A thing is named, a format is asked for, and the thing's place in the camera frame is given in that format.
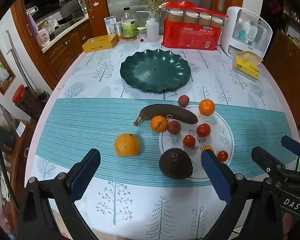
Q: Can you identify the dark case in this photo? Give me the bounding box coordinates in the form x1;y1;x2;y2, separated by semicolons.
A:
0;123;15;155

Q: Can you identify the silver metal can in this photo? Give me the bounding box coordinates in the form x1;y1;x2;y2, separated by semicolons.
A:
114;21;124;41

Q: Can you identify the white cosmetic storage box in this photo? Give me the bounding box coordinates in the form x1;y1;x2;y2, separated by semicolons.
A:
220;6;273;60

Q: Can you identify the yellow tin box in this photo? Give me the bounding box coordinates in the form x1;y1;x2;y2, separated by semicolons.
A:
82;34;118;53

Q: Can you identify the silver metal pole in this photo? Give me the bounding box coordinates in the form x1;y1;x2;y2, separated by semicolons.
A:
6;30;36;96

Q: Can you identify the purple hanging cloth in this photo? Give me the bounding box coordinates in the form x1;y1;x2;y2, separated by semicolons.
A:
27;12;38;34

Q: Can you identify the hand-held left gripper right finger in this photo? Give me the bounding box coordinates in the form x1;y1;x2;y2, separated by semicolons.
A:
201;147;283;240

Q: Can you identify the red lychee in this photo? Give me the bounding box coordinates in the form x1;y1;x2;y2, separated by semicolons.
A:
178;95;190;107
167;120;181;135

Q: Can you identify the wooden kitchen cabinet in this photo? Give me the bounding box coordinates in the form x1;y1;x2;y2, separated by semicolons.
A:
42;20;93;79

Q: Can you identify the overripe brown banana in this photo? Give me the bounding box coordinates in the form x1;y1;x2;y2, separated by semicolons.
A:
133;104;199;127

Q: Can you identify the tree print tablecloth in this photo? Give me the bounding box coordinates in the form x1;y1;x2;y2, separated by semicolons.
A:
25;40;300;240

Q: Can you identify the dark brown avocado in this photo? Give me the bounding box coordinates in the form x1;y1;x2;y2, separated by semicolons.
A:
159;148;193;180

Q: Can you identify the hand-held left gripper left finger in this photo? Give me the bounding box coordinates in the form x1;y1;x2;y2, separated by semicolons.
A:
17;148;102;240

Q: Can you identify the small glass jar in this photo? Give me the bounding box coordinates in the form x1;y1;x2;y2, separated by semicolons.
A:
136;26;147;41

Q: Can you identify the white squeeze bottle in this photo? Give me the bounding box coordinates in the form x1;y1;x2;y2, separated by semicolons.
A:
145;11;160;42

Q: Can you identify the blue and white carton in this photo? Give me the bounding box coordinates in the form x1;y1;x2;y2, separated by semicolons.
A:
104;15;118;35

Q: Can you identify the yellow tissue pack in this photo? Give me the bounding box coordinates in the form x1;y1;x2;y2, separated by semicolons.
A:
232;51;264;82

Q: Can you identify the small tangerine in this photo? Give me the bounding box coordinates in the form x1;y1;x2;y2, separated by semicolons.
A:
199;99;215;116
150;115;168;133

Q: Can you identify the pink small appliance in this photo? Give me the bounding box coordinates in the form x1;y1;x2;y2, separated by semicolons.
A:
36;29;50;49

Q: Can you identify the large yellow orange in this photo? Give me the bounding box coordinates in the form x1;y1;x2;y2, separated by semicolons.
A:
114;133;140;157

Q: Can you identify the wooden framed window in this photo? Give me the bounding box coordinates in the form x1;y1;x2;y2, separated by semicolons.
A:
0;40;16;95

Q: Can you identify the green label vinegar bottle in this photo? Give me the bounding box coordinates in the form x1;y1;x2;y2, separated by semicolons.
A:
121;7;137;41

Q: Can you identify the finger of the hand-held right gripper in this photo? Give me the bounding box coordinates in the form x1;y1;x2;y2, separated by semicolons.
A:
251;146;300;183
281;135;300;158

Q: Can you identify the red paper cup package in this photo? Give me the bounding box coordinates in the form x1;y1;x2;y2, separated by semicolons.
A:
159;1;229;50

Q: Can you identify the dark green scalloped plate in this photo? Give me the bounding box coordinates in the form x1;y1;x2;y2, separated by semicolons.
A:
120;49;192;94

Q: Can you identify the red cherry tomato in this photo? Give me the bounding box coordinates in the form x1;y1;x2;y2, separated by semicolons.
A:
183;135;196;148
197;123;211;138
217;150;229;163

